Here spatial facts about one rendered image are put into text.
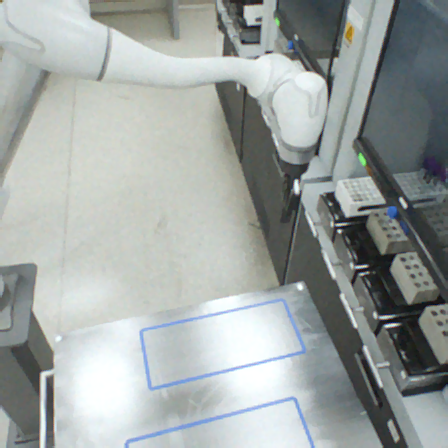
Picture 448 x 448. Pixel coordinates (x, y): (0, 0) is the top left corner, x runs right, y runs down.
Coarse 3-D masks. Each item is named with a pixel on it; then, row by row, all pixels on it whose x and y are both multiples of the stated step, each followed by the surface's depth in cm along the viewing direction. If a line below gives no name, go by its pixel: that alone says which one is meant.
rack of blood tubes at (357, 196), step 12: (348, 180) 135; (360, 180) 135; (336, 192) 136; (348, 192) 133; (360, 192) 131; (372, 192) 131; (348, 204) 129; (360, 204) 129; (372, 204) 130; (384, 204) 136; (348, 216) 131
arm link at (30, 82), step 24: (0, 72) 98; (24, 72) 97; (48, 72) 100; (0, 96) 100; (24, 96) 100; (0, 120) 103; (24, 120) 106; (0, 144) 107; (0, 168) 112; (0, 192) 118; (0, 216) 121
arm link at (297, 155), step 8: (280, 136) 114; (280, 144) 114; (288, 144) 111; (280, 152) 115; (288, 152) 112; (296, 152) 111; (304, 152) 111; (312, 152) 113; (288, 160) 114; (296, 160) 113; (304, 160) 113
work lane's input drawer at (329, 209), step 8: (328, 192) 138; (320, 200) 139; (328, 200) 136; (336, 200) 136; (320, 208) 140; (328, 208) 135; (336, 208) 133; (320, 216) 141; (328, 216) 134; (336, 216) 131; (344, 216) 131; (352, 216) 131; (360, 216) 131; (368, 216) 132; (312, 224) 138; (320, 224) 138; (328, 224) 135; (336, 224) 131; (344, 224) 131; (352, 224) 131; (328, 232) 136; (336, 232) 133
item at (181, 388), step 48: (288, 288) 113; (96, 336) 103; (144, 336) 104; (192, 336) 104; (240, 336) 104; (288, 336) 104; (96, 384) 96; (144, 384) 96; (192, 384) 96; (240, 384) 96; (288, 384) 97; (336, 384) 97; (96, 432) 89; (144, 432) 89; (192, 432) 89; (240, 432) 90; (288, 432) 90; (336, 432) 90
